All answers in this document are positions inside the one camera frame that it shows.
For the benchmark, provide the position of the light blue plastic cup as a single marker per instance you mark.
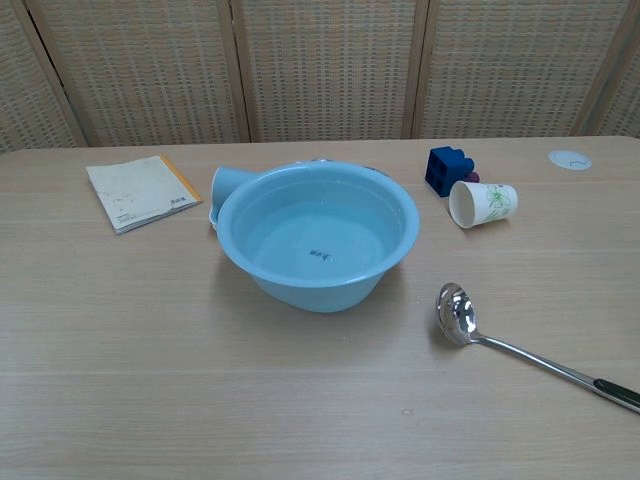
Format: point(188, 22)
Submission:
point(227, 182)

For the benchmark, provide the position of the white round sticker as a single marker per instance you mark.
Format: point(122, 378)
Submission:
point(569, 159)

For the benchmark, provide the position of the stainless steel ladle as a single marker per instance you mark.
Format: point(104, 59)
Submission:
point(457, 315)

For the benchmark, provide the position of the blue plastic basin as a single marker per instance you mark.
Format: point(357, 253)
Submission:
point(310, 235)

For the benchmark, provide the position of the small maroon block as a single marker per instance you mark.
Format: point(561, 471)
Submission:
point(473, 177)

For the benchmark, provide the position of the white paper cup green print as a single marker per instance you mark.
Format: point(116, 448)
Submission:
point(487, 202)

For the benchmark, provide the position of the dark blue building block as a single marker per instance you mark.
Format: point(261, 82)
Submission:
point(445, 170)

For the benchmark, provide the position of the white booklet orange spine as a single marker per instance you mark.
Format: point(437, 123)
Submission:
point(140, 192)

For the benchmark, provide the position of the woven folding screen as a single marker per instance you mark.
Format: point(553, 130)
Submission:
point(320, 70)

